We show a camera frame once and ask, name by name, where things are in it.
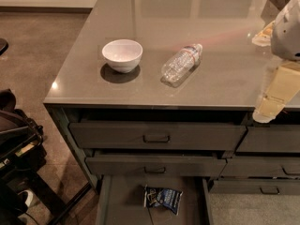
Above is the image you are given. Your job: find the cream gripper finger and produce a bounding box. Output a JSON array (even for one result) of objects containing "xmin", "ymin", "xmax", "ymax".
[
  {"xmin": 252, "ymin": 61, "xmax": 300, "ymax": 124},
  {"xmin": 252, "ymin": 22, "xmax": 275, "ymax": 47}
]

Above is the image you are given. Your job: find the blue chip bag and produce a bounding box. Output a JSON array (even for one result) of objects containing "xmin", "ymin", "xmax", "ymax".
[{"xmin": 143, "ymin": 186, "xmax": 183, "ymax": 215}]

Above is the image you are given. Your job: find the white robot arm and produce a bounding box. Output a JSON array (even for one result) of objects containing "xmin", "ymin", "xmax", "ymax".
[{"xmin": 252, "ymin": 0, "xmax": 300, "ymax": 123}]

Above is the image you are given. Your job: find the grey top right drawer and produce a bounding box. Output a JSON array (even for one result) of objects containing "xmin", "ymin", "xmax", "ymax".
[{"xmin": 237, "ymin": 111, "xmax": 300, "ymax": 153}]

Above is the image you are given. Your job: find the grey bottom right drawer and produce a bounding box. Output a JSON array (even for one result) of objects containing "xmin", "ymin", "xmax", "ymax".
[{"xmin": 210, "ymin": 179, "xmax": 300, "ymax": 195}]

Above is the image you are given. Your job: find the grey counter cabinet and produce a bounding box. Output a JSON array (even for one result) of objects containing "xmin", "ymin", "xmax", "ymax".
[{"xmin": 43, "ymin": 0, "xmax": 300, "ymax": 225}]

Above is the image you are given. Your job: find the grey open bottom drawer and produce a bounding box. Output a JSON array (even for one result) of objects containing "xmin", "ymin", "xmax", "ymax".
[{"xmin": 96, "ymin": 175, "xmax": 213, "ymax": 225}]

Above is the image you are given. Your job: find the grey top left drawer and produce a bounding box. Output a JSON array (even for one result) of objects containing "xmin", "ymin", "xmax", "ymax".
[{"xmin": 69, "ymin": 110, "xmax": 247, "ymax": 150}]

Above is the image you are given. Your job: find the grey middle left drawer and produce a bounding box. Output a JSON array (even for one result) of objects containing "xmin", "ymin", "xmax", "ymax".
[{"xmin": 85, "ymin": 150, "xmax": 226, "ymax": 177}]

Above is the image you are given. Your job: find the clear plastic water bottle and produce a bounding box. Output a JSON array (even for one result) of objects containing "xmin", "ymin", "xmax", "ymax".
[{"xmin": 161, "ymin": 44, "xmax": 203, "ymax": 83}]

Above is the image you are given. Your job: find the white ceramic bowl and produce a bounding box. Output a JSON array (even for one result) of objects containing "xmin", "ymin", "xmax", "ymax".
[{"xmin": 101, "ymin": 39, "xmax": 143, "ymax": 73}]

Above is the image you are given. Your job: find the black round stool edge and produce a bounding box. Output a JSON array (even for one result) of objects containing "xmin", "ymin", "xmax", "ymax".
[{"xmin": 0, "ymin": 38, "xmax": 8, "ymax": 55}]

